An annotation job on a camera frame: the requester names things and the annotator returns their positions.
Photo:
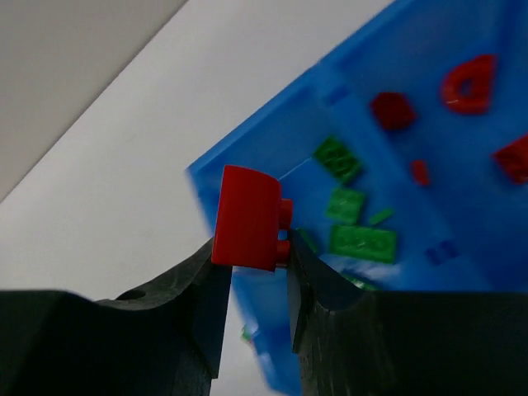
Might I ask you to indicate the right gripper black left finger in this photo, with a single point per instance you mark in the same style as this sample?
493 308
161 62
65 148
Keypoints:
163 337

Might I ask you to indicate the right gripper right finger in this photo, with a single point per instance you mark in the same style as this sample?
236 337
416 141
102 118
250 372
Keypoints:
351 341

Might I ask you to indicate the small green lego tile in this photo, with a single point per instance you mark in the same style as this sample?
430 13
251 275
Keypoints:
380 216

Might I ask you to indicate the red curved lego piece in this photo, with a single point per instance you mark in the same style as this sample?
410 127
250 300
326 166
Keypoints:
251 214

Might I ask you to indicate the small red lego tile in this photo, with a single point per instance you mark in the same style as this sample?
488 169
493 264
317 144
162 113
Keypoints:
420 172

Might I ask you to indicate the green lego bricks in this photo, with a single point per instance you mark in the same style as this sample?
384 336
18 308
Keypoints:
336 158

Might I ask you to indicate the red square lego brick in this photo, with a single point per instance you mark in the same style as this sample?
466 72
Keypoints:
393 111

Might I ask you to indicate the red arch lego piece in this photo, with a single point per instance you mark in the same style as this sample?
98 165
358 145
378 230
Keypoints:
467 89

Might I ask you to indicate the green lego in bin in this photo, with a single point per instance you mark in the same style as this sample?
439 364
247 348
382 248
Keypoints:
361 284
345 205
309 239
371 244

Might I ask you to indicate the green red layered lego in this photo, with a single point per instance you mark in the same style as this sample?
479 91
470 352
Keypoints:
249 333

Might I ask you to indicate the blue plastic divided bin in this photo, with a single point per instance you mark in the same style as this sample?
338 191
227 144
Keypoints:
465 232

